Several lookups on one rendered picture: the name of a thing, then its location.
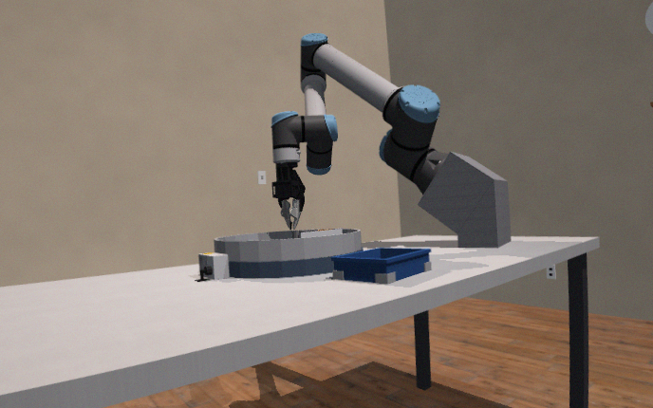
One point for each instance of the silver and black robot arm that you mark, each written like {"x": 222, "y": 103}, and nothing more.
{"x": 412, "y": 111}

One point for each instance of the blue crate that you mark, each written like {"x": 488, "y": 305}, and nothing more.
{"x": 381, "y": 265}

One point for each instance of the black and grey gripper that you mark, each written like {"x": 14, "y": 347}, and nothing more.
{"x": 291, "y": 188}

